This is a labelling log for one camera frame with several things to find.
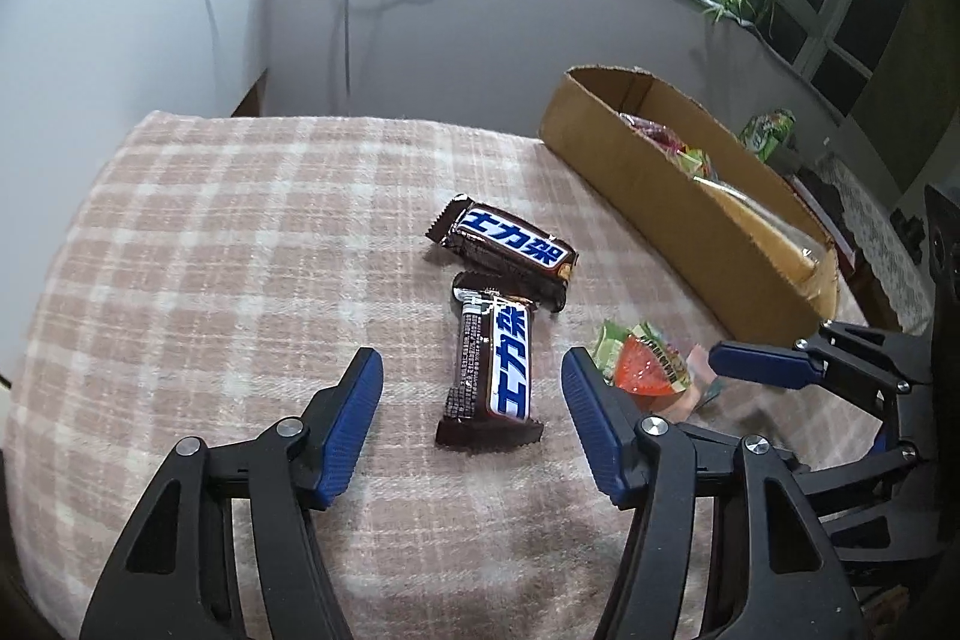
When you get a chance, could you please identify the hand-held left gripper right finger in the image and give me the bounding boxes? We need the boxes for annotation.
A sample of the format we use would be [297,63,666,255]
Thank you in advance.
[561,346,863,640]

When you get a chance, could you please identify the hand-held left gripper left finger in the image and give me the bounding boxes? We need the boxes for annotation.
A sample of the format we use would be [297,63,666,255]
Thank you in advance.
[79,346,385,640]

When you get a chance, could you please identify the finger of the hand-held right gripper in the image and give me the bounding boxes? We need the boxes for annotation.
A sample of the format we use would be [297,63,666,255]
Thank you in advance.
[776,441,935,525]
[709,319,935,395]

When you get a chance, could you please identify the fruit print candy packet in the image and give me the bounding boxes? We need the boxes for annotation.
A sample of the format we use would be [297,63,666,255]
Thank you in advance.
[592,319,695,397]

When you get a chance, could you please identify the pink snack packet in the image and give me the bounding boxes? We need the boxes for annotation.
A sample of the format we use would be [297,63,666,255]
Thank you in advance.
[664,344,725,420]

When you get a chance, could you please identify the brown chocolate bar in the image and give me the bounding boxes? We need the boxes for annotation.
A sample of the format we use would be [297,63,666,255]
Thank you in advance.
[435,271,542,453]
[426,195,582,311]

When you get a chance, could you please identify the snack packets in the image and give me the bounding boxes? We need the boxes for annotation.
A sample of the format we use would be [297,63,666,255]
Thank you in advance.
[694,175,822,285]

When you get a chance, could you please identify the cardboard box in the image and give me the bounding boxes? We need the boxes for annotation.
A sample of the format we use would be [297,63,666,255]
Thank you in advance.
[540,64,841,345]

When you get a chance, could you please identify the green candy packet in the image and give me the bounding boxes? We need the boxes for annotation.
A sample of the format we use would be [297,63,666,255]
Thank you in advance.
[671,145,713,176]

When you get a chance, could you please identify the small red candy packet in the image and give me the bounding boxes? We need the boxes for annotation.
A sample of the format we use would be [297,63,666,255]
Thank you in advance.
[619,113,680,150]

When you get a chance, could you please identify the white lace cloth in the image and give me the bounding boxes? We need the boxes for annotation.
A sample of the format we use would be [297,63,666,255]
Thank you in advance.
[814,156,935,337]

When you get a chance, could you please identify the dark figurine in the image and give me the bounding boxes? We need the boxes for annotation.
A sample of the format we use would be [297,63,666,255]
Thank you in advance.
[892,209,927,251]

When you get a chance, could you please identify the pink plaid tablecloth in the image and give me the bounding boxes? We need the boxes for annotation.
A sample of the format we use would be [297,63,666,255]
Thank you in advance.
[0,111,893,640]

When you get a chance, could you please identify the green snack bag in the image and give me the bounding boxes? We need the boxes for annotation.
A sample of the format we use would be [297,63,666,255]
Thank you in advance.
[739,107,797,161]

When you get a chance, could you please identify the dark olive curtain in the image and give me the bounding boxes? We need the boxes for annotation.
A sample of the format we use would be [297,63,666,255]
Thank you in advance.
[847,0,960,191]

